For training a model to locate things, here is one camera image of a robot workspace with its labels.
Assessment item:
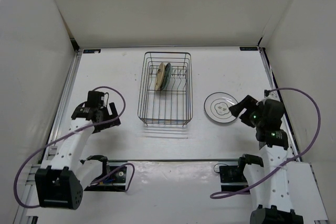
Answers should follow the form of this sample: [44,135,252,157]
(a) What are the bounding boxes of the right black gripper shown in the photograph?
[228,95,265,129]

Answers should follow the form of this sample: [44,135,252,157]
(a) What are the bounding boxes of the white plate with dark rim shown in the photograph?
[204,92,238,124]

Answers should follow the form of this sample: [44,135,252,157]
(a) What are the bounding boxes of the beige plate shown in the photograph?
[154,62,165,91]

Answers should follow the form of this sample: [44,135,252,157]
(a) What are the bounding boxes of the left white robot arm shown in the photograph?
[35,91,121,210]

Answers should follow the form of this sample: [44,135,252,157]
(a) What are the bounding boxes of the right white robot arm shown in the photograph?
[229,95,303,223]

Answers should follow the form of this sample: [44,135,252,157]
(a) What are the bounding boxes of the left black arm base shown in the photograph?
[85,162,135,193]

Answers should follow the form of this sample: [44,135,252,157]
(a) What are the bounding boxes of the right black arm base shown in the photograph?
[213,154,264,193]

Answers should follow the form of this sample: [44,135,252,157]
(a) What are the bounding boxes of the teal patterned plate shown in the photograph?
[160,63,172,90]

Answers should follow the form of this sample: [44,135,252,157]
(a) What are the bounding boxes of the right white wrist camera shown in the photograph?
[264,90,278,101]

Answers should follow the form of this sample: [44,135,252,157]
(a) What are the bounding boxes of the wire dish rack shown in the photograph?
[137,51,193,127]

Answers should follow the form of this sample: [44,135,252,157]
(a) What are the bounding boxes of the left aluminium frame rail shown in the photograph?
[15,48,83,224]

